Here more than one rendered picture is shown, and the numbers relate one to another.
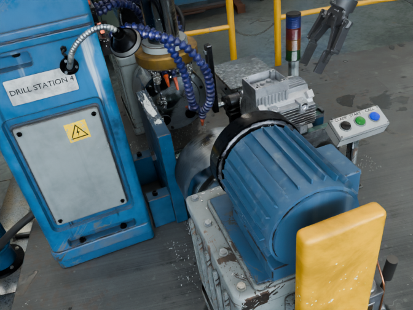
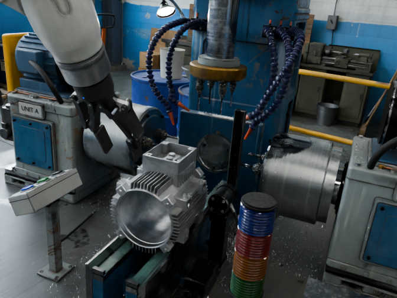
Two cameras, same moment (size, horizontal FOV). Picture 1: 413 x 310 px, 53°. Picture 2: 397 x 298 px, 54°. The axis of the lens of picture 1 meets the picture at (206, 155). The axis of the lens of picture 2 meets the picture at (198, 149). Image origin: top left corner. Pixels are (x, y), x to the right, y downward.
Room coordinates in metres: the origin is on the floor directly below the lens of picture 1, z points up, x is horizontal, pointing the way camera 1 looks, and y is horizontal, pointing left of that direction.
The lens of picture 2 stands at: (1.82, -0.93, 1.52)
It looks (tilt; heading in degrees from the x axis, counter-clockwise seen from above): 21 degrees down; 127
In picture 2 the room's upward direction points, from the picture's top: 5 degrees clockwise
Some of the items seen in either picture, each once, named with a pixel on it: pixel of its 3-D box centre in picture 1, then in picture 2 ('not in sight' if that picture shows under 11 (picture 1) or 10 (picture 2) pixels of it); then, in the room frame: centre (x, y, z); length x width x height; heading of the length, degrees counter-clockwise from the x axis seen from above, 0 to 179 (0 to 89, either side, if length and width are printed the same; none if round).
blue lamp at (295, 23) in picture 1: (293, 20); (257, 215); (1.56, -0.41, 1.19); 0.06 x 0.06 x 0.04
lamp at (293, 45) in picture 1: (293, 42); (250, 259); (1.56, -0.41, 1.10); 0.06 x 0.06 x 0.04
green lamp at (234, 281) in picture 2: (292, 53); (247, 280); (1.56, -0.41, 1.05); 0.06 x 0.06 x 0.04
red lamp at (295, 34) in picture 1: (293, 32); (253, 238); (1.56, -0.41, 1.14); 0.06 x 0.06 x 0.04
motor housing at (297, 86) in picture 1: (276, 109); (161, 201); (1.21, -0.26, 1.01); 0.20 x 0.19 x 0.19; 106
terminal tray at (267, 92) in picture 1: (265, 88); (169, 164); (1.20, -0.22, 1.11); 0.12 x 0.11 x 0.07; 106
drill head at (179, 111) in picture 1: (166, 87); (308, 179); (1.45, 0.12, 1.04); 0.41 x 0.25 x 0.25; 15
